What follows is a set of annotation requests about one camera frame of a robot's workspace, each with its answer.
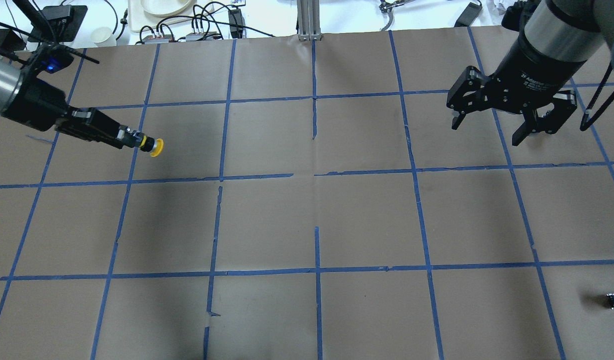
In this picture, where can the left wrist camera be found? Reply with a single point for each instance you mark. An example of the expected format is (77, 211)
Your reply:
(52, 58)

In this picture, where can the white tray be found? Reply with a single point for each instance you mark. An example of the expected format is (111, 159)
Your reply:
(150, 12)

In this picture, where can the aluminium frame post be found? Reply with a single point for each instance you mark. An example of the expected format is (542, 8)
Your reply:
(308, 20)

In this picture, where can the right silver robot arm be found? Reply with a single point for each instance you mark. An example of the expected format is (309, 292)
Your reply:
(555, 39)

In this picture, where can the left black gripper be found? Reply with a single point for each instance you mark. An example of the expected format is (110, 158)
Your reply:
(38, 106)

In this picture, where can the black power adapter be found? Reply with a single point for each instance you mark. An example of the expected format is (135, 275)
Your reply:
(469, 14)

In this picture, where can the white paper cup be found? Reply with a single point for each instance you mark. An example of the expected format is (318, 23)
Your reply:
(103, 37)

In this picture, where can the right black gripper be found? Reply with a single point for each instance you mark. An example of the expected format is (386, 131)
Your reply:
(532, 69)

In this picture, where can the yellow push button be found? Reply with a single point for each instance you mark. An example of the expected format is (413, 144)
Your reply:
(153, 146)

